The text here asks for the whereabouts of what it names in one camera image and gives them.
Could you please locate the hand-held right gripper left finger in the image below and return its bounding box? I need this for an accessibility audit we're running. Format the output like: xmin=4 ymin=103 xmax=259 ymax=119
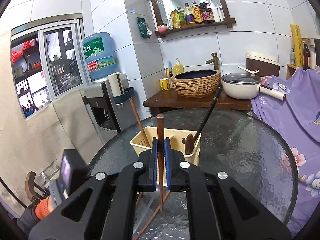
xmin=29 ymin=137 xmax=158 ymax=240

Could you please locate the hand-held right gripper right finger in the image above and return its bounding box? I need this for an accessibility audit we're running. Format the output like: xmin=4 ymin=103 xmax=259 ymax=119
xmin=164 ymin=137 xmax=292 ymax=240

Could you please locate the cream perforated utensil holder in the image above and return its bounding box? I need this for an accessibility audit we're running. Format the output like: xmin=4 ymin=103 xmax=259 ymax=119
xmin=129 ymin=126 xmax=202 ymax=167

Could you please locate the person's left forearm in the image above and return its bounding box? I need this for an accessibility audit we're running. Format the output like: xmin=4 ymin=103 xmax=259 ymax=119
xmin=16 ymin=195 xmax=58 ymax=234

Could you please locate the brown wooden chair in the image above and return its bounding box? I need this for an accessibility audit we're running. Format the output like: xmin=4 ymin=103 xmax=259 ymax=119
xmin=25 ymin=171 xmax=50 ymax=207

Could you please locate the grey water dispenser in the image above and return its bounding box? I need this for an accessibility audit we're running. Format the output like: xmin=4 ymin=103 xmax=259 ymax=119
xmin=80 ymin=74 xmax=130 ymax=144

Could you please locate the dark wooden counter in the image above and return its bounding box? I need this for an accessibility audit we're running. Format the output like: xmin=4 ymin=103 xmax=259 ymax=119
xmin=143 ymin=89 xmax=252 ymax=117

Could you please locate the yellow mug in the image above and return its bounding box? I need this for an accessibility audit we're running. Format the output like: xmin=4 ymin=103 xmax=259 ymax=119
xmin=159 ymin=78 xmax=171 ymax=91

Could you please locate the woven pattern basin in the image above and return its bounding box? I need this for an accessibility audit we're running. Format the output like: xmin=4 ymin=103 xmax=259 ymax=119
xmin=171 ymin=69 xmax=222 ymax=98

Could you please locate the yellow soap dispenser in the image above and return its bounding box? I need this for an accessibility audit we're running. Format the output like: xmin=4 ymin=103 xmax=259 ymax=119
xmin=173 ymin=58 xmax=185 ymax=75

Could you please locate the white pot with glass lid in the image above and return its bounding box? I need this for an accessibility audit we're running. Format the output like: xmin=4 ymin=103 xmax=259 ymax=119
xmin=221 ymin=72 xmax=286 ymax=102

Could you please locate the sliding window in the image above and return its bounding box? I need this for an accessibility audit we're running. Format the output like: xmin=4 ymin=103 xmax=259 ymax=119
xmin=10 ymin=17 xmax=92 ymax=120

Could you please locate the blue water jug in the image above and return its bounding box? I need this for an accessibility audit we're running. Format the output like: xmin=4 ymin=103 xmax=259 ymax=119
xmin=82 ymin=32 xmax=117 ymax=80

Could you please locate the bronze bamboo faucet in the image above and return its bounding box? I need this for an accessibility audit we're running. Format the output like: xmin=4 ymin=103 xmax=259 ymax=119
xmin=205 ymin=52 xmax=220 ymax=71

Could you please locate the white rice paddle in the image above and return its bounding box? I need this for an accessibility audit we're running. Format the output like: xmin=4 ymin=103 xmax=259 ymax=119
xmin=237 ymin=65 xmax=260 ymax=77

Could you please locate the red paper fan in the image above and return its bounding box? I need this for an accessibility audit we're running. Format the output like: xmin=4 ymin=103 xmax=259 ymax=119
xmin=11 ymin=39 xmax=38 ymax=63

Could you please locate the purple floral cloth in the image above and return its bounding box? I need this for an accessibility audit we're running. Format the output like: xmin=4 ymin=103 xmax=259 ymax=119
xmin=250 ymin=66 xmax=320 ymax=224

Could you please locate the brown and white rice cooker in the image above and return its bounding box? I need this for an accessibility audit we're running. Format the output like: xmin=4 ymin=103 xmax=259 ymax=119
xmin=245 ymin=51 xmax=280 ymax=79

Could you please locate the yellow snack packet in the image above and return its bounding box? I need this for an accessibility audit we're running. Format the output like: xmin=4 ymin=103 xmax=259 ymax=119
xmin=167 ymin=9 xmax=181 ymax=30

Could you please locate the green bottle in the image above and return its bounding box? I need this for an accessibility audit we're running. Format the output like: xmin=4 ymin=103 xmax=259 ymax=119
xmin=177 ymin=7 xmax=187 ymax=27

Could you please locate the purple label bottle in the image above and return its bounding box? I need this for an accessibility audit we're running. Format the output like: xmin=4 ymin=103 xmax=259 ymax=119
xmin=184 ymin=3 xmax=196 ymax=26

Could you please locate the yellow label oil bottle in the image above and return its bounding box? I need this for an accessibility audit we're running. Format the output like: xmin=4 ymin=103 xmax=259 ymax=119
xmin=191 ymin=1 xmax=203 ymax=24

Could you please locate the wooden crate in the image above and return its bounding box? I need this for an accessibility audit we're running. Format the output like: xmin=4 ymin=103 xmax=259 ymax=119
xmin=286 ymin=64 xmax=298 ymax=80

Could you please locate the dark soy sauce bottle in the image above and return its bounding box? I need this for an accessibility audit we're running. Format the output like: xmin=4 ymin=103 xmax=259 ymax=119
xmin=199 ymin=0 xmax=215 ymax=23

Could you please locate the wooden framed mirror shelf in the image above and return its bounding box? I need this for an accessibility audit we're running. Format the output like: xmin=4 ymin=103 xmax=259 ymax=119
xmin=146 ymin=0 xmax=237 ymax=38

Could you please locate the brown glass bottle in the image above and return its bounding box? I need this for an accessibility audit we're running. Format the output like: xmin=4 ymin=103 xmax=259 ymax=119
xmin=302 ymin=44 xmax=310 ymax=70

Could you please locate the yellow wrap roll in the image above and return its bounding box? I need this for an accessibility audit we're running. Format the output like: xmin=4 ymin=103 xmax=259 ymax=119
xmin=290 ymin=24 xmax=304 ymax=67

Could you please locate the white wall socket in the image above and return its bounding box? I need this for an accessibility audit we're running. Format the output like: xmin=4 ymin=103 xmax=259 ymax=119
xmin=41 ymin=164 xmax=60 ymax=180

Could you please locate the blue and white wall holder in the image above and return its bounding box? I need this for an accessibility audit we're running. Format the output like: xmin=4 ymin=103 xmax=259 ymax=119
xmin=114 ymin=87 xmax=135 ymax=105

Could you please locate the green wall packet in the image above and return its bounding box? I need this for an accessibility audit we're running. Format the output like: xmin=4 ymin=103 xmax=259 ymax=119
xmin=137 ymin=17 xmax=152 ymax=39

